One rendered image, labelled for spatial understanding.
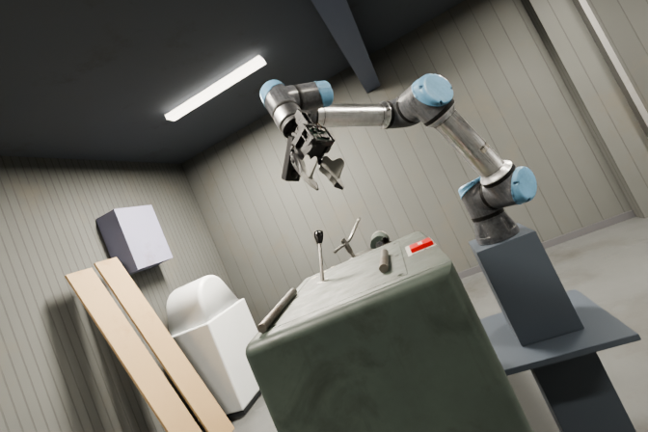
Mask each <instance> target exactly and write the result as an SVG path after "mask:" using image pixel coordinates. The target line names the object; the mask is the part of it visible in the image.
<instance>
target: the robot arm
mask: <svg viewBox="0 0 648 432"><path fill-rule="evenodd" d="M259 94H260V98H261V100H262V102H263V104H264V107H265V108H266V109H267V110H268V112H269V114H270V115H271V117H272V118H273V120H274V122H275V124H276V125H277V127H278V128H279V129H280V131H281V132H282V134H283V135H284V136H285V138H287V145H286V151H285V157H284V162H283V173H282V179H283V180H285V181H299V180H300V177H302V179H303V180H304V181H305V182H306V183H307V184H308V185H309V186H310V187H311V188H313V189H314V190H316V191H318V189H319V188H318V185H317V182H316V181H315V180H314V178H313V173H314V170H315V167H316V165H317V164H318V165H319V168H318V170H319V171H320V172H321V173H322V174H323V175H325V176H326V177H327V178H328V179H329V180H330V181H331V182H332V183H333V185H334V187H336V188H338V189H341V190H343V188H344V186H343V183H342V181H341V179H340V175H341V172H342V169H343V167H344V161H343V159H341V158H338V159H336V160H332V159H331V158H330V157H329V156H324V154H325V153H328V152H329V151H330V149H331V147H332V145H333V143H334V142H335V139H334V138H333V136H332V135H331V134H330V132H329V131H328V130H327V128H326V127H342V126H379V127H380V128H382V129H390V128H402V127H408V126H412V125H415V124H417V123H419V122H423V123H424V125H425V126H426V127H434V128H435V129H436V130H437V131H438V132H439V133H440V134H441V135H442V136H443V137H444V138H445V139H446V140H447V141H448V142H449V144H450V145H451V146H452V147H453V148H454V149H455V150H456V151H457V152H458V153H459V154H460V155H461V156H462V157H463V158H464V159H465V160H466V161H467V162H468V163H469V165H470V166H471V167H472V168H473V169H474V170H475V171H476V172H477V173H478V174H479V175H480V177H478V178H476V179H474V180H472V181H470V182H469V183H467V184H465V185H463V186H461V187H460V188H459V190H458V192H459V195H460V197H461V200H462V201H463V203H464V205H465V207H466V208H467V210H468V213H469V215H470V217H471V219H472V222H473V225H474V233H475V239H476V242H477V244H478V245H491V244H495V243H498V242H501V241H503V240H506V239H508V238H510V237H512V236H514V235H516V234H517V233H518V232H519V231H520V229H519V227H518V225H517V224H516V223H515V222H514V221H513V220H512V219H511V218H510V217H509V216H508V215H507V214H506V213H505V211H504V209H503V208H504V207H507V206H512V205H516V204H523V203H527V202H530V201H531V200H532V199H533V198H534V197H535V194H536V191H537V184H536V178H535V176H534V174H533V172H532V171H531V170H530V169H529V168H528V167H522V166H520V167H518V168H517V167H516V166H515V165H514V164H513V163H512V162H511V161H510V160H502V159H501V158H500V157H499V156H498V154H497V153H496V152H495V151H494V150H493V149H492V148H491V147H490V146H489V145H488V144H487V143H486V142H485V141H484V139H483V138H482V137H481V136H480V135H479V134H478V133H477V132H476V131H475V130H474V129H473V128H472V127H471V126H470V124H469V123H468V122H467V121H466V120H465V119H464V118H463V117H462V116H461V115H460V114H459V113H458V112H457V111H456V110H455V101H454V99H453V90H452V87H451V85H450V83H449V82H448V81H447V80H446V79H445V78H443V77H442V76H441V75H439V74H435V73H434V74H432V73H428V74H425V75H423V76H422V77H421V78H420V79H418V80H416V81H415V82H414V83H413V85H412V86H410V87H409V88H408V89H407V90H406V91H405V92H404V93H402V94H401V95H400V96H399V97H397V98H395V99H393V100H390V101H382V102H380V103H379V104H332V103H333V100H334V93H333V90H332V87H331V85H330V84H329V83H328V82H327V81H313V82H309V83H304V84H298V85H289V86H286V85H285V84H284V83H282V82H281V81H279V80H270V81H267V82H266V83H265V84H264V85H263V86H262V87H261V89H260V93H259ZM316 127H317V128H316ZM318 127H320V128H318Z"/></svg>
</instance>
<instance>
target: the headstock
mask: <svg viewBox="0 0 648 432"><path fill-rule="evenodd" d="M425 238H427V236H426V235H425V234H424V233H422V232H420V231H416V232H413V233H411V234H409V235H406V236H404V237H402V238H399V239H397V240H395V241H393V242H391V243H389V244H386V245H384V246H381V247H379V248H377V249H374V250H372V251H370V252H367V253H365V254H363V255H360V256H357V257H354V258H352V259H350V260H347V261H345V262H343V263H341V264H339V265H336V266H335V267H332V268H329V269H327V270H325V271H326V272H324V279H328V280H327V281H325V282H324V283H320V284H317V283H318V282H320V273H318V274H315V275H313V276H311V277H308V278H306V279H305V280H304V281H303V282H302V283H301V284H300V285H299V286H298V287H297V289H296V290H297V293H296V295H295V296H294V297H293V298H292V300H291V301H290V302H289V303H288V305H287V306H286V307H285V308H284V310H283V311H282V312H281V313H280V315H279V316H278V317H277V318H276V320H275V321H274V322H273V323H272V325H271V326H270V327H269V328H268V330H267V331H266V332H265V333H264V334H261V333H260V332H258V333H257V334H256V335H255V336H254V338H253V339H252V340H251V341H250V342H249V343H248V345H247V347H246V358H247V360H248V363H249V365H250V367H251V370H252V372H253V374H254V376H255V378H256V382H257V385H258V387H259V389H260V392H261V394H262V397H263V399H264V401H265V404H266V406H267V409H268V411H269V413H270V416H271V418H272V420H273V422H274V424H275V427H276V429H277V432H533V430H532V428H531V426H530V424H529V422H528V420H527V416H526V414H525V412H524V410H523V408H522V406H521V404H520V402H519V400H518V398H517V395H516V393H515V392H514V390H513V388H512V386H511V384H510V382H509V380H508V378H507V376H506V374H505V371H504V369H503V367H502V365H501V363H500V360H499V358H498V356H497V354H496V352H495V349H494V347H493V345H492V343H491V341H490V340H489V338H488V336H487V334H486V332H485V330H484V327H483V325H482V323H481V321H480V319H479V317H478V315H477V313H476V311H475V309H474V307H473V303H472V301H471V299H470V297H469V295H468V293H467V291H466V289H465V287H464V286H463V283H462V281H461V279H460V277H459V275H458V273H457V271H456V269H455V267H454V265H453V263H452V260H451V259H450V258H449V257H448V256H447V255H446V254H445V253H444V252H443V251H442V250H441V249H440V248H439V247H438V246H437V245H435V246H433V247H431V248H428V249H426V250H423V251H421V252H419V253H416V254H414V255H411V256H408V255H407V252H406V249H405V247H407V246H409V245H412V244H414V243H416V242H419V241H420V240H423V239H425ZM382 249H387V250H388V252H389V270H388V272H387V273H381V272H380V270H379V263H380V255H381V250H382ZM315 276H317V277H316V278H314V279H311V278H313V277H315Z"/></svg>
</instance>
